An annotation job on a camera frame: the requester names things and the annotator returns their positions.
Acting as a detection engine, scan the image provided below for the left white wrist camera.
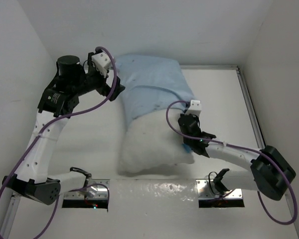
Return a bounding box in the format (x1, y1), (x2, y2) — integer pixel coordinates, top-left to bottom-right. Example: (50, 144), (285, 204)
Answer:
(91, 50), (112, 78)

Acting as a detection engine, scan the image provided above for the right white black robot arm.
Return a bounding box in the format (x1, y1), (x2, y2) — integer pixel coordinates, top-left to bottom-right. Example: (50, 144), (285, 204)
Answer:
(178, 114), (296, 201)

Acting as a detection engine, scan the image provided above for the aluminium table frame rail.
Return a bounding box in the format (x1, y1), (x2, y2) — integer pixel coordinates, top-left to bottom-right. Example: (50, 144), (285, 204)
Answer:
(0, 68), (266, 239)

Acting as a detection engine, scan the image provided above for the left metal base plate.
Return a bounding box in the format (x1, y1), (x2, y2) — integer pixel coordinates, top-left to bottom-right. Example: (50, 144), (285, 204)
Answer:
(63, 179), (110, 201)

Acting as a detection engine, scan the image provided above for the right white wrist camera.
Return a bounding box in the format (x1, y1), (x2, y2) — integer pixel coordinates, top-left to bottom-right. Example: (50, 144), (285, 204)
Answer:
(184, 100), (202, 117)

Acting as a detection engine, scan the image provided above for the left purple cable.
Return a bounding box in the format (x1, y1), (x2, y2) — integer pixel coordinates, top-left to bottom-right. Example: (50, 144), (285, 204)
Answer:
(0, 46), (117, 239)

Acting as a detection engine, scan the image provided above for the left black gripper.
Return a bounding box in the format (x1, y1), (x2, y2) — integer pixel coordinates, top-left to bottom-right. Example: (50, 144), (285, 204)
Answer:
(71, 54), (124, 101)

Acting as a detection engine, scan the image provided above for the metal base plate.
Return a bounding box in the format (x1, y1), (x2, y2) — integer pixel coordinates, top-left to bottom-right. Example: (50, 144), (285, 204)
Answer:
(196, 179), (243, 201)
(63, 179), (110, 201)

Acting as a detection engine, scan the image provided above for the light blue pillowcase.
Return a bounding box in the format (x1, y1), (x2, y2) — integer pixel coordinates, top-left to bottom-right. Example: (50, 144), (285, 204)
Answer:
(116, 54), (196, 126)

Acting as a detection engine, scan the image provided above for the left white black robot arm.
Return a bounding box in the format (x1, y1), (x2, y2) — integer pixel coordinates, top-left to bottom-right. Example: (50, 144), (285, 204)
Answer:
(2, 47), (125, 205)

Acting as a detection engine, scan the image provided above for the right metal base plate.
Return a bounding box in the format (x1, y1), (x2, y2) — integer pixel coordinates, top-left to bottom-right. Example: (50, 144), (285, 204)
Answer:
(196, 179), (243, 201)

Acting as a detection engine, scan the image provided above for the white pillow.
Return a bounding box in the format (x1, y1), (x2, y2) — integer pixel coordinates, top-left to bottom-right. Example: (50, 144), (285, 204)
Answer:
(118, 109), (194, 175)

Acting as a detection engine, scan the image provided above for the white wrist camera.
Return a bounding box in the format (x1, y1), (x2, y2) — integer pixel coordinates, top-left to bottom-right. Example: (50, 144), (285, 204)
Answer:
(91, 50), (112, 78)
(184, 100), (202, 117)

